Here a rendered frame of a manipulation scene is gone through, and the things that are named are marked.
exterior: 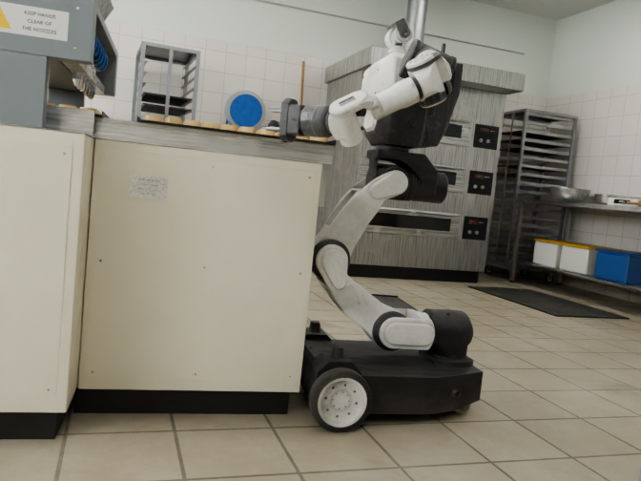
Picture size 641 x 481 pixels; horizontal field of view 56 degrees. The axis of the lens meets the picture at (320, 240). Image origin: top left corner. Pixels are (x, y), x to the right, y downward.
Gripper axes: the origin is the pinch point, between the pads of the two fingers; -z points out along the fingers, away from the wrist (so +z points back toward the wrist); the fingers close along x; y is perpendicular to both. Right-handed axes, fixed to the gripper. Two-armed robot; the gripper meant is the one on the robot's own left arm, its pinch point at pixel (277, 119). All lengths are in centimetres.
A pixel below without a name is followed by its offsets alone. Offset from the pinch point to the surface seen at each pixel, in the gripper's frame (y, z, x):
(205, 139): 4.4, -23.0, -7.2
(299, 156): -16.7, -2.4, -8.9
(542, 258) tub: -489, -17, -65
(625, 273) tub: -422, 64, -64
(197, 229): 5.3, -22.3, -34.6
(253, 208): -6.5, -10.8, -26.7
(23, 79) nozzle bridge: 52, -41, 1
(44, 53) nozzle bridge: 49, -38, 8
